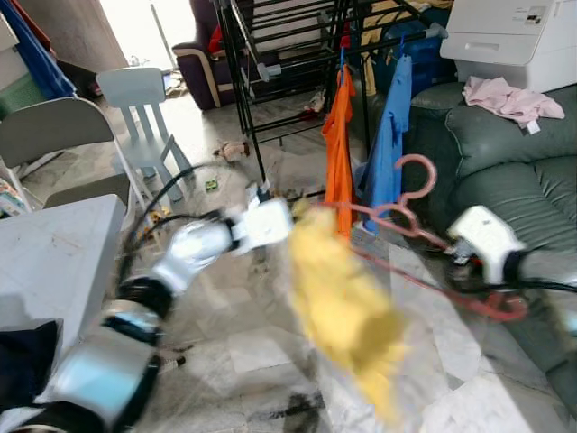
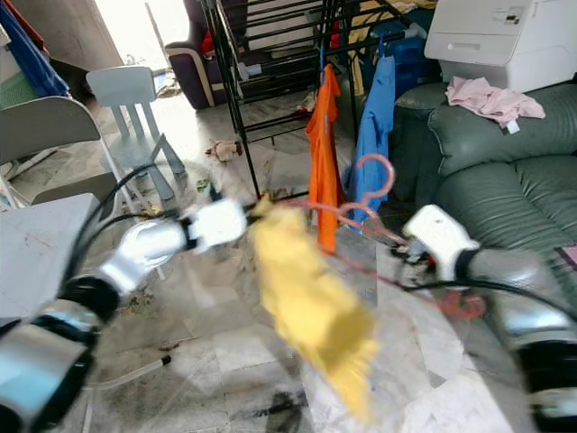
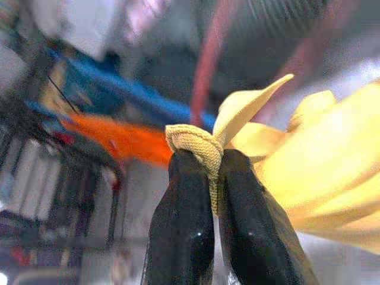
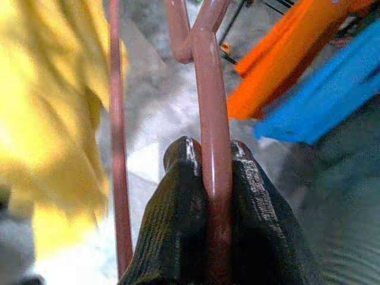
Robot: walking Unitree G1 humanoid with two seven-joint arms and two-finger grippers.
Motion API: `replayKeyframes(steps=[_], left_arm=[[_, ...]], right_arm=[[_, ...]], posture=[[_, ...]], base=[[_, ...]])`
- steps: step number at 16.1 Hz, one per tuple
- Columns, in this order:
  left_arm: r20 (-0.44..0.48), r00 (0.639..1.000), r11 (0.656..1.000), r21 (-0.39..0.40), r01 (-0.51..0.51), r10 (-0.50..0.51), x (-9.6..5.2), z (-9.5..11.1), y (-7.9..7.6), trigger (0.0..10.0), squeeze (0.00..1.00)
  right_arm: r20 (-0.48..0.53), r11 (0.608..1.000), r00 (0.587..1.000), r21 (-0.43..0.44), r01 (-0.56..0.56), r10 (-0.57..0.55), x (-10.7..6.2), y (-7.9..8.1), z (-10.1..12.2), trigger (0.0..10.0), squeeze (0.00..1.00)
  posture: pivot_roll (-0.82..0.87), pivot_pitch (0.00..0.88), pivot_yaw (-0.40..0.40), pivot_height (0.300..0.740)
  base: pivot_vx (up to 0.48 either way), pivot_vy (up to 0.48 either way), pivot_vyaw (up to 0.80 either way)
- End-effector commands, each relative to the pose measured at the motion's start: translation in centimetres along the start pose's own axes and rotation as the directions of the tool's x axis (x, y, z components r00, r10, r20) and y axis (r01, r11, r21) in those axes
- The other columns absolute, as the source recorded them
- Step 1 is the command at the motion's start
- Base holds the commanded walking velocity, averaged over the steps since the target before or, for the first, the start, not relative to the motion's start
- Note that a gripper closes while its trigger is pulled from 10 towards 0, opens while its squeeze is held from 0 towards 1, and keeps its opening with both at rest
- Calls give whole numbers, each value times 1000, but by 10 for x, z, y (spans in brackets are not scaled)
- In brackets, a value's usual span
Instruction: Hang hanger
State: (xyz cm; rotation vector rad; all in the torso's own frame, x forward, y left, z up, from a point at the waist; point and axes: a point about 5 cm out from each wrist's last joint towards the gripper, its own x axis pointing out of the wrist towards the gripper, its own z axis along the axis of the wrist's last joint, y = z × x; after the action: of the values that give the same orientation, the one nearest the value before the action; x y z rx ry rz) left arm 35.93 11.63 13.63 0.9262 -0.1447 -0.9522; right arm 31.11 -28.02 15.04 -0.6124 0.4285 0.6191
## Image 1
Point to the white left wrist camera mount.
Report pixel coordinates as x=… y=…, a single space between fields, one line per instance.
x=266 y=223

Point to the small beige plush toy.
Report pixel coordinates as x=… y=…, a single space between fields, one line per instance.
x=236 y=151

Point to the navy blue garment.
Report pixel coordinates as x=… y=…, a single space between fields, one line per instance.
x=22 y=361

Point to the white printer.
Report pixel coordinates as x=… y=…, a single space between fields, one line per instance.
x=509 y=36

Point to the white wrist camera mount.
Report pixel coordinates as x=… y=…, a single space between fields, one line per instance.
x=487 y=239
x=266 y=223

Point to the grey white folding chair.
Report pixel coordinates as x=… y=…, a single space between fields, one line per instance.
x=63 y=153

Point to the hanging blue cloth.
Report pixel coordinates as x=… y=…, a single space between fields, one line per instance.
x=41 y=54

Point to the purple armchair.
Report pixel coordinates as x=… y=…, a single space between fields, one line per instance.
x=203 y=63

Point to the pink cloth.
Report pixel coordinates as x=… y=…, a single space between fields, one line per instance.
x=509 y=99

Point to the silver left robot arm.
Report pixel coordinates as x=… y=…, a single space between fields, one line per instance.
x=194 y=253

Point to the green storage box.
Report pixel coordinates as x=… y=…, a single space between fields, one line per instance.
x=18 y=90

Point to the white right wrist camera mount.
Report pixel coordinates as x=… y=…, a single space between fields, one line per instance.
x=487 y=239

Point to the small green toy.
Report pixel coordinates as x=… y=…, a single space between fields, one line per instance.
x=210 y=187

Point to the light blue kid chair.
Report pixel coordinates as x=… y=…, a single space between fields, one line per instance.
x=144 y=117

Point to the black white pen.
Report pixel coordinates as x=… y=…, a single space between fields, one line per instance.
x=171 y=363

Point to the black metal drying rack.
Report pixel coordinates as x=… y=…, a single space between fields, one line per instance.
x=269 y=72

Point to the blue shirt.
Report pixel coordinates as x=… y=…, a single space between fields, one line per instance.
x=388 y=135

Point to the big blue bag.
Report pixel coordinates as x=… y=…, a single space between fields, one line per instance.
x=424 y=54

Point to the white folding table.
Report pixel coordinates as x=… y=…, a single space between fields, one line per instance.
x=54 y=262

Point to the orange shirt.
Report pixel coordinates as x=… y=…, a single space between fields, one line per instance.
x=339 y=153

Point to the green leather sofa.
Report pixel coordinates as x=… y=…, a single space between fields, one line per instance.
x=505 y=153

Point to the yellow shirt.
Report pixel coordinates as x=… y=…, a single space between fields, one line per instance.
x=347 y=307

